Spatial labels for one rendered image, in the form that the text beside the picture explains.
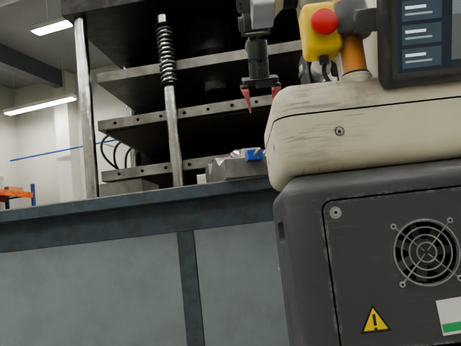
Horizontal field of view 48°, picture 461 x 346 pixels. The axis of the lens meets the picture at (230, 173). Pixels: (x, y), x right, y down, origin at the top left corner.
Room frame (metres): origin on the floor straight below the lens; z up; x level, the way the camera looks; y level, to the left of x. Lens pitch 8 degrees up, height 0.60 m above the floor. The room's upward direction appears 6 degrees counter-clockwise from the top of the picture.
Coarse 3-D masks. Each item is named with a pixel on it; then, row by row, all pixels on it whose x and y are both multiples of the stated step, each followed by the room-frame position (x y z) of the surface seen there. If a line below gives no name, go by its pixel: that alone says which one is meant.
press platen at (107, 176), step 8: (184, 160) 2.39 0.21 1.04; (192, 160) 2.39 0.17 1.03; (200, 160) 2.38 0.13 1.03; (208, 160) 2.38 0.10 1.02; (128, 168) 2.43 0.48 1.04; (136, 168) 2.43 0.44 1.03; (144, 168) 2.42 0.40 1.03; (152, 168) 2.42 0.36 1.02; (160, 168) 2.41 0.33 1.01; (168, 168) 2.40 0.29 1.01; (184, 168) 2.39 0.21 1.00; (192, 168) 2.39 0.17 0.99; (200, 168) 2.39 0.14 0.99; (104, 176) 2.45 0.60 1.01; (112, 176) 2.44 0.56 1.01; (120, 176) 2.44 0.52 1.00; (128, 176) 2.43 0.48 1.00; (136, 176) 2.43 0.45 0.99; (144, 176) 2.45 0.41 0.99
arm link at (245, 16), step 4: (244, 16) 1.34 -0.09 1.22; (248, 16) 1.34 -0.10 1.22; (244, 20) 1.34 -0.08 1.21; (248, 20) 1.34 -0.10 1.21; (244, 24) 1.34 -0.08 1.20; (248, 24) 1.34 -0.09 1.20; (244, 28) 1.35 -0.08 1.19; (248, 28) 1.35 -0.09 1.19; (264, 28) 1.36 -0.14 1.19; (244, 32) 1.37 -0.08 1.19; (248, 32) 1.37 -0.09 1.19
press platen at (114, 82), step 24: (288, 48) 2.35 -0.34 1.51; (120, 72) 2.46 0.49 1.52; (144, 72) 2.45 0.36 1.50; (192, 72) 2.48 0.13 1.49; (216, 72) 2.52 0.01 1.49; (240, 72) 2.56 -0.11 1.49; (288, 72) 2.65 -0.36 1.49; (120, 96) 2.73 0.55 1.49; (144, 96) 2.78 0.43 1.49; (192, 96) 2.88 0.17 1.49; (216, 96) 2.93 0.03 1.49; (240, 96) 2.99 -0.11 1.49
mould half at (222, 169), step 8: (216, 160) 1.60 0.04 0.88; (224, 160) 1.44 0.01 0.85; (232, 160) 1.44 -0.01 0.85; (240, 160) 1.44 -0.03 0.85; (264, 160) 1.45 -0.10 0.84; (208, 168) 1.83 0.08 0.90; (216, 168) 1.62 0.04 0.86; (224, 168) 1.45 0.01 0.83; (232, 168) 1.44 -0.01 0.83; (240, 168) 1.44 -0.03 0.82; (248, 168) 1.45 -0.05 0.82; (256, 168) 1.45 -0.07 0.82; (264, 168) 1.45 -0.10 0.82; (208, 176) 1.85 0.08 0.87; (216, 176) 1.64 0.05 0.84; (224, 176) 1.47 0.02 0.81; (232, 176) 1.44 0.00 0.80; (240, 176) 1.44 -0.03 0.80; (248, 176) 1.46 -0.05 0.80
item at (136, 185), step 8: (104, 184) 1.74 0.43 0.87; (112, 184) 1.73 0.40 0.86; (120, 184) 1.73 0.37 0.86; (128, 184) 1.73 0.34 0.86; (136, 184) 1.72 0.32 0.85; (144, 184) 1.75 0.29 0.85; (152, 184) 1.84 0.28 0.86; (104, 192) 1.74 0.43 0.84; (112, 192) 1.73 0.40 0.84; (120, 192) 1.73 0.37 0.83; (128, 192) 1.73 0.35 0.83
